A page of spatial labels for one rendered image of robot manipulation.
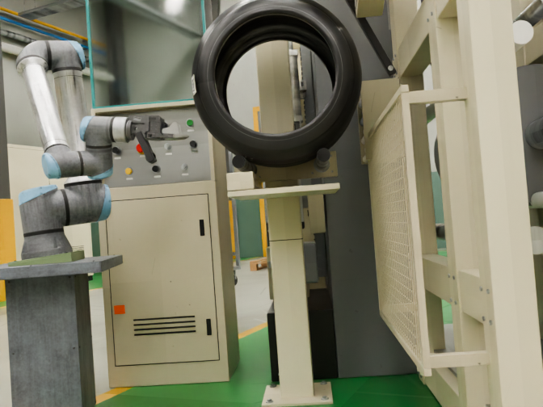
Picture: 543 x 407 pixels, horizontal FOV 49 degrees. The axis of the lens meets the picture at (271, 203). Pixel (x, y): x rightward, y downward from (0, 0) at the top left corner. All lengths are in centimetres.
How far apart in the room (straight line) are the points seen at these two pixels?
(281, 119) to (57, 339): 118
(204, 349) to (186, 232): 52
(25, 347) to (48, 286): 24
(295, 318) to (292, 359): 16
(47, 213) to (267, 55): 105
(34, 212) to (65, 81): 53
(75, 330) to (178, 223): 68
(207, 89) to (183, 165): 79
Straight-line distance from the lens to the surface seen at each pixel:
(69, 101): 252
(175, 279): 271
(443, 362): 152
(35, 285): 238
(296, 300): 232
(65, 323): 237
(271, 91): 236
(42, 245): 241
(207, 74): 201
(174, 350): 276
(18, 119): 1214
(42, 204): 242
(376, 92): 230
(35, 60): 249
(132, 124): 215
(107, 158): 218
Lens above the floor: 69
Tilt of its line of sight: 2 degrees up
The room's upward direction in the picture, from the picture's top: 4 degrees counter-clockwise
